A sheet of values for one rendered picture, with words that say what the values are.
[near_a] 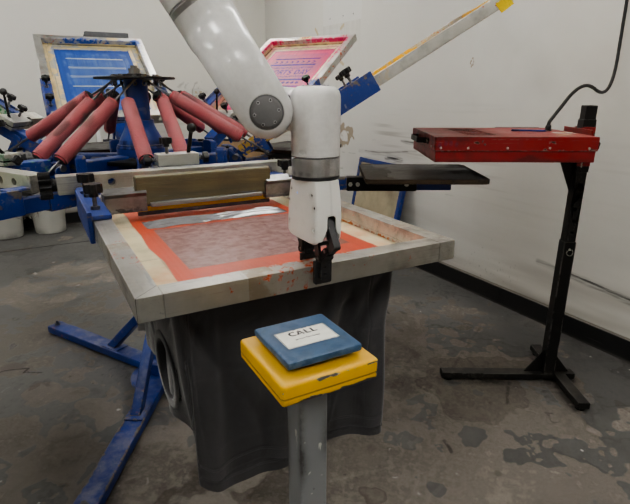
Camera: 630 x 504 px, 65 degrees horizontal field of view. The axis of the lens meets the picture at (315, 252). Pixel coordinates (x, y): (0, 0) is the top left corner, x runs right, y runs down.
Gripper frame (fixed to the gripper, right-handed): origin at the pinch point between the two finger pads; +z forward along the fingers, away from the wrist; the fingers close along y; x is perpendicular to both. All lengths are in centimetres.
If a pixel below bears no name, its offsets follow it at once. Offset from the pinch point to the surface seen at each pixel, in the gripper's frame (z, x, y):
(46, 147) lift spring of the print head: -9, -34, -128
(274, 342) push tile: 1.0, -16.0, 18.8
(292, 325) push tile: 1.0, -12.1, 15.7
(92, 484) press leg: 93, -37, -80
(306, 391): 4.1, -15.3, 25.6
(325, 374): 2.8, -12.8, 25.4
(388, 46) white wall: -59, 200, -250
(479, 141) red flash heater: -11, 99, -60
